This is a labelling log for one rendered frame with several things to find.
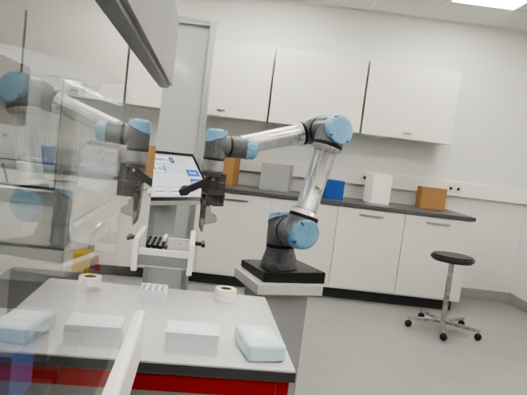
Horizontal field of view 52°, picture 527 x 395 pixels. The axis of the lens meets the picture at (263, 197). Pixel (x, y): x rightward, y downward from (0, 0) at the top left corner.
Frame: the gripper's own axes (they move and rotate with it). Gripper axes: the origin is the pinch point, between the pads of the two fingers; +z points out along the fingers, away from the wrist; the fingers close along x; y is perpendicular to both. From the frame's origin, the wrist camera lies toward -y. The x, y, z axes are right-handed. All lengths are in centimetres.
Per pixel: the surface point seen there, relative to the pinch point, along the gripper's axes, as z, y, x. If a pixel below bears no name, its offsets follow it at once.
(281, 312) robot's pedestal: 32.5, 35.7, 12.4
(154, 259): 10.5, -14.3, -12.5
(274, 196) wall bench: 9, 72, 283
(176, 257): 9.1, -7.2, -12.4
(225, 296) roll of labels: 18.3, 9.9, -22.2
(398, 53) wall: -145, 191, 343
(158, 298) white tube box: 18.8, -10.9, -28.1
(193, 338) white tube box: 16, -1, -67
